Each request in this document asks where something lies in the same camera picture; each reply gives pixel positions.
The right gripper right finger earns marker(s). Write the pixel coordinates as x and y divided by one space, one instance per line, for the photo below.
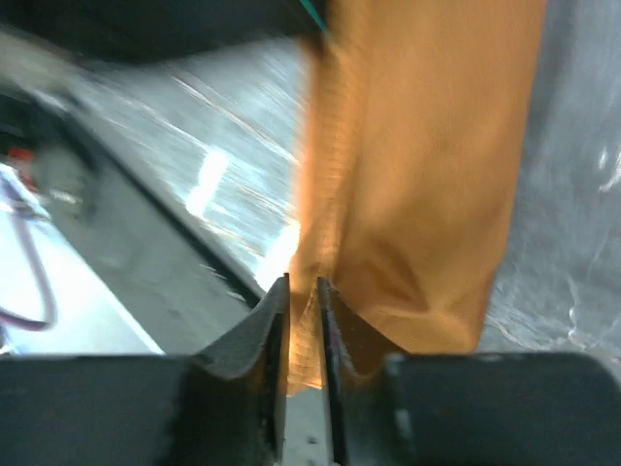
360 406

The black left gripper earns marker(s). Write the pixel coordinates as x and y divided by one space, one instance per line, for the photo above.
146 31

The orange cloth napkin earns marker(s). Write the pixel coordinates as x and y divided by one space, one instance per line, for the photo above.
416 119

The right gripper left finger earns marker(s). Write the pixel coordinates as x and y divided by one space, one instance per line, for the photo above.
232 400

